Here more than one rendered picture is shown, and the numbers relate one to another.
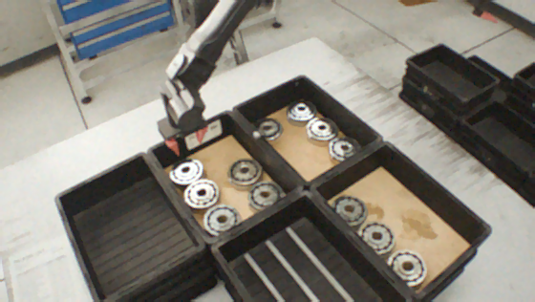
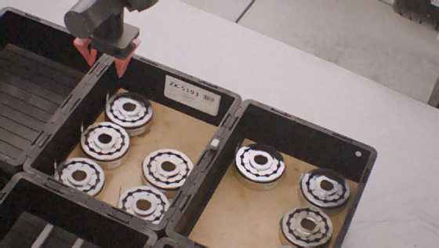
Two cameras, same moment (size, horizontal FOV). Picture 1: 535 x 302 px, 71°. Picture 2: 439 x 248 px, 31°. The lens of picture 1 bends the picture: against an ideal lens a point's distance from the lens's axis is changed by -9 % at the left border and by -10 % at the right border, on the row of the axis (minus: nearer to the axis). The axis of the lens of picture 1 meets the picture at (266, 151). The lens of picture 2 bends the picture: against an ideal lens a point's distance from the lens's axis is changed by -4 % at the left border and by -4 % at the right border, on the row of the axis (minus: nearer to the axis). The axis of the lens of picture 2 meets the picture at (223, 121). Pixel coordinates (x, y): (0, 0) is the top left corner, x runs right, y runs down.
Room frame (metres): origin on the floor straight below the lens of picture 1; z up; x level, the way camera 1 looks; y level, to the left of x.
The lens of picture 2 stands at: (0.11, -0.78, 2.11)
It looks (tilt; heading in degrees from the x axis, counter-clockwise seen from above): 45 degrees down; 46
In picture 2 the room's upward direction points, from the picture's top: 11 degrees clockwise
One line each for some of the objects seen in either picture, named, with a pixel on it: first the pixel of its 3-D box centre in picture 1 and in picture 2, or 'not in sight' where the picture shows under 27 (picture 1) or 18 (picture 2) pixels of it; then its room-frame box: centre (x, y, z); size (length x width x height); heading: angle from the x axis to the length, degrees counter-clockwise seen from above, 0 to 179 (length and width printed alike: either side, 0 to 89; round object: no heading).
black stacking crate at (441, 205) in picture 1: (395, 222); not in sight; (0.56, -0.33, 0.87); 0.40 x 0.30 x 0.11; 31
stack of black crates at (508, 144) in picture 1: (498, 156); not in sight; (1.21, -1.16, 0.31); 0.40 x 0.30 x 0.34; 29
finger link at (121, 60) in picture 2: (191, 132); (115, 54); (0.72, 0.18, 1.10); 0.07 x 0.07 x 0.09; 31
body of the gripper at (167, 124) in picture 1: (179, 114); (107, 21); (0.71, 0.20, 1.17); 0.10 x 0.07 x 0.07; 121
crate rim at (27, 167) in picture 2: (220, 170); (136, 134); (0.75, 0.13, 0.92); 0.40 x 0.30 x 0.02; 31
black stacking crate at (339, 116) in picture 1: (304, 137); (273, 209); (0.91, -0.12, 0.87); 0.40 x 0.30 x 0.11; 31
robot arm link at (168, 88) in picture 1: (174, 96); not in sight; (0.70, 0.19, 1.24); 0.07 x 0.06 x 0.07; 27
